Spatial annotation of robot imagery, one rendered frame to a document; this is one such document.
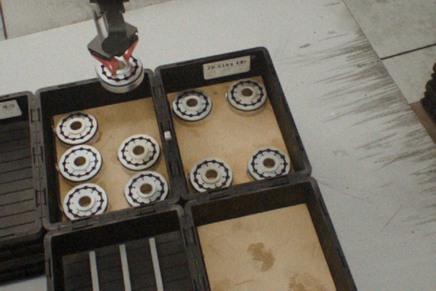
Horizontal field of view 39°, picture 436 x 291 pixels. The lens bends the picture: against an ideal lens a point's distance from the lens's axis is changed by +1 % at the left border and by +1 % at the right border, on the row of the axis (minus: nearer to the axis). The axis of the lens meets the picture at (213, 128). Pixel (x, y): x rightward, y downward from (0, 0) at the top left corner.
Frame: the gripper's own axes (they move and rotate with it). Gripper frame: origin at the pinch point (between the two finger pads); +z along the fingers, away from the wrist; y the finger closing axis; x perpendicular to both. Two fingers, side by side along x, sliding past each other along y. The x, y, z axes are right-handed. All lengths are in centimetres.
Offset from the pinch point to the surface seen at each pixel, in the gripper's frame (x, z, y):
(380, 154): -57, 35, 32
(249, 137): -28.5, 22.3, 11.2
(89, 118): 8.2, 19.7, -6.8
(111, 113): 6.2, 22.7, -1.3
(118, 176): -7.3, 22.3, -15.6
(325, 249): -59, 19, -7
